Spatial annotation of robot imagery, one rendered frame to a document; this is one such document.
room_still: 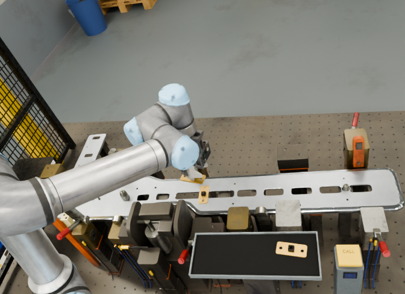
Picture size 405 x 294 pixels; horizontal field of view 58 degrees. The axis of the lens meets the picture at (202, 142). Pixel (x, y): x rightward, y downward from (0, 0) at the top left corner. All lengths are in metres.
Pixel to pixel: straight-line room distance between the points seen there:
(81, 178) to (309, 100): 2.73
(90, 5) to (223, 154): 3.74
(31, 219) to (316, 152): 1.49
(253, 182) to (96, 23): 4.31
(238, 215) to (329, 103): 2.11
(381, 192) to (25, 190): 1.13
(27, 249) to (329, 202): 0.97
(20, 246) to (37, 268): 0.09
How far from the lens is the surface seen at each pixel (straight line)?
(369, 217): 1.30
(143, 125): 0.94
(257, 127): 2.11
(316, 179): 1.46
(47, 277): 1.06
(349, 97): 3.32
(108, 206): 1.62
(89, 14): 5.39
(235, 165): 1.94
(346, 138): 1.51
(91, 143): 1.95
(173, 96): 0.96
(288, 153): 1.51
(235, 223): 1.28
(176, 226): 1.21
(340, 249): 1.12
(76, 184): 0.76
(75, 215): 1.49
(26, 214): 0.74
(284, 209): 1.25
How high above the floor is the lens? 2.15
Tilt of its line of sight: 44 degrees down
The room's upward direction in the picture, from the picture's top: 19 degrees counter-clockwise
